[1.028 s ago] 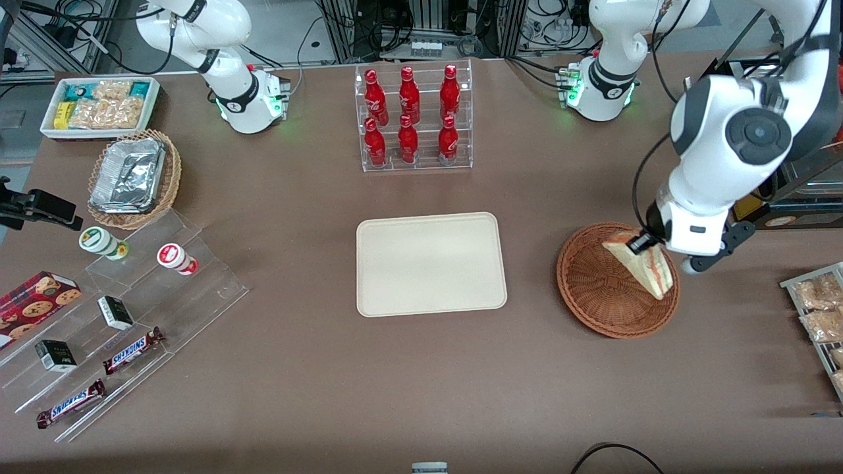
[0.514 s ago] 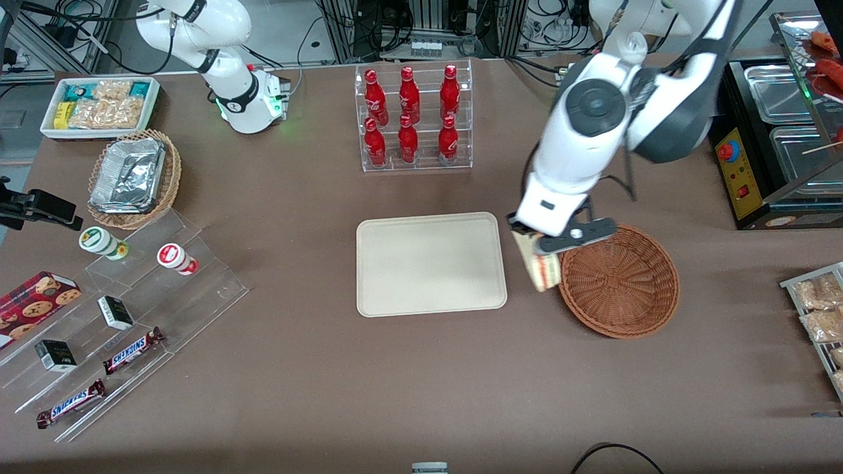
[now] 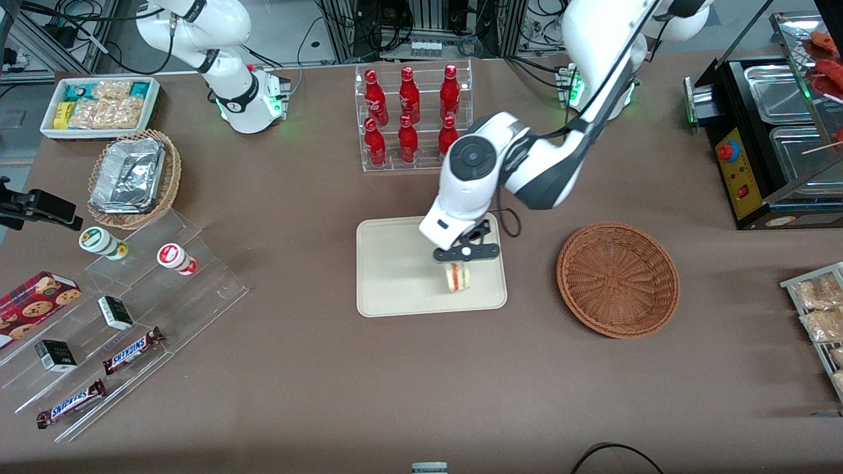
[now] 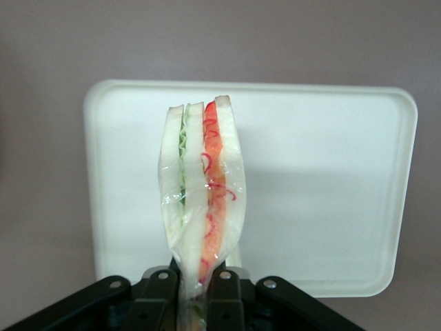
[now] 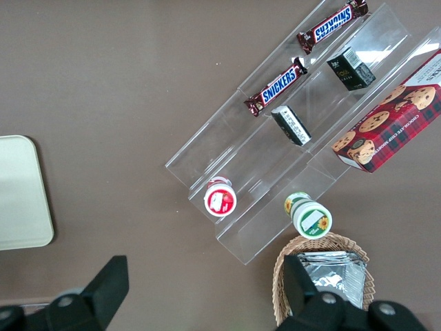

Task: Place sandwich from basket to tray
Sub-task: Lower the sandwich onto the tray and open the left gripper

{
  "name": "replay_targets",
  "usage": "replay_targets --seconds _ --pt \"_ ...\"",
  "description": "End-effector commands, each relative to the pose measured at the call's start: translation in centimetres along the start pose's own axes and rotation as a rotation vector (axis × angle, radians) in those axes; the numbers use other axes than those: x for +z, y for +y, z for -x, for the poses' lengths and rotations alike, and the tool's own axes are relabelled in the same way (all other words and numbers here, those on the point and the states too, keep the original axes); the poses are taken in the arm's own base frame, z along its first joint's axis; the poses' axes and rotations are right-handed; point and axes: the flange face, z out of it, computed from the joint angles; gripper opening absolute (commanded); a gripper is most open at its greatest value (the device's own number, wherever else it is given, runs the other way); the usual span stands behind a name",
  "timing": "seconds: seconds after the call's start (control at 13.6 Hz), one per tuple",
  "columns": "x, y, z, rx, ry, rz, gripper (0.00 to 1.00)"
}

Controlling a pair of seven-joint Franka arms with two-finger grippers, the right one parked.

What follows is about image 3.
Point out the black food warmer appliance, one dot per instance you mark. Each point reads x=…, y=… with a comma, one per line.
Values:
x=737, y=187

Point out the tray of packaged snacks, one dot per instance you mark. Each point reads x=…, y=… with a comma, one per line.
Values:
x=790, y=284

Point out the aluminium profile frame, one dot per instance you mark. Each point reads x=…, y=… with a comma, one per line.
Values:
x=46, y=26

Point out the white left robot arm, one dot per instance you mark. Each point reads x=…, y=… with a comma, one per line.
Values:
x=593, y=39

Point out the light oval wicker basket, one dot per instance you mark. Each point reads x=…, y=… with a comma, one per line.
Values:
x=172, y=178

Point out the clear acrylic stepped shelf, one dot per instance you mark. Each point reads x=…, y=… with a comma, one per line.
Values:
x=197, y=293

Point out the clear bag of pastry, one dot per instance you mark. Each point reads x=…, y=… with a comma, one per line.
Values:
x=838, y=359
x=820, y=293
x=823, y=325

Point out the triangular sandwich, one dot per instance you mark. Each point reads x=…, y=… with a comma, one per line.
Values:
x=460, y=279

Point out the red lid cup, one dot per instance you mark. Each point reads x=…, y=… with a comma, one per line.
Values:
x=174, y=257

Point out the red cookie box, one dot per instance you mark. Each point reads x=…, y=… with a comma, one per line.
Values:
x=36, y=304

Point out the brown round wicker basket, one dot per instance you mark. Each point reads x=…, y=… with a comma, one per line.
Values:
x=616, y=283

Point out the teal snack packet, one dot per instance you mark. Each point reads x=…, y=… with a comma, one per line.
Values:
x=78, y=91
x=139, y=89

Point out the red cola bottle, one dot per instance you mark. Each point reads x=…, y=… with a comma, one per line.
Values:
x=375, y=99
x=407, y=143
x=447, y=135
x=409, y=95
x=375, y=146
x=450, y=92

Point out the stack of foil trays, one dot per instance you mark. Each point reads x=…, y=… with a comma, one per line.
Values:
x=128, y=174

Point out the small black box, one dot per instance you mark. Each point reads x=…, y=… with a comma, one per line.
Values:
x=56, y=356
x=115, y=313

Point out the clear cracker bag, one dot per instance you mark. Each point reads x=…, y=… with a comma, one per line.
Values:
x=108, y=113

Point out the green lid cup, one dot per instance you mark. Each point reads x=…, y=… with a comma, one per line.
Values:
x=99, y=241

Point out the aluminium equipment rack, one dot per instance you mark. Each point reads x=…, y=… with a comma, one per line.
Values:
x=428, y=16

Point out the white snack bin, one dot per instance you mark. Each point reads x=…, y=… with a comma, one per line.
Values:
x=53, y=130

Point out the small grey object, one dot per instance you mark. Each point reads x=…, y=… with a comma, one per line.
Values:
x=429, y=468

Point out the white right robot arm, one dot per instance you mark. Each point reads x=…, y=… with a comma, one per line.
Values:
x=224, y=39

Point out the beige rectangular serving tray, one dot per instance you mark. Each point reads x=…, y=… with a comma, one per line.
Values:
x=395, y=266

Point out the snickers bar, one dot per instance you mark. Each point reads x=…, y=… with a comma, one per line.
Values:
x=71, y=403
x=132, y=351

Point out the clear acrylic bottle rack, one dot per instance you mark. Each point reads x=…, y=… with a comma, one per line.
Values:
x=425, y=161

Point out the steel warmer pan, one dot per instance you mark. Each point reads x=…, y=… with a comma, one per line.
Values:
x=800, y=155
x=777, y=92

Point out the yellow snack packet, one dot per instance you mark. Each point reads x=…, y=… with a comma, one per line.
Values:
x=62, y=115

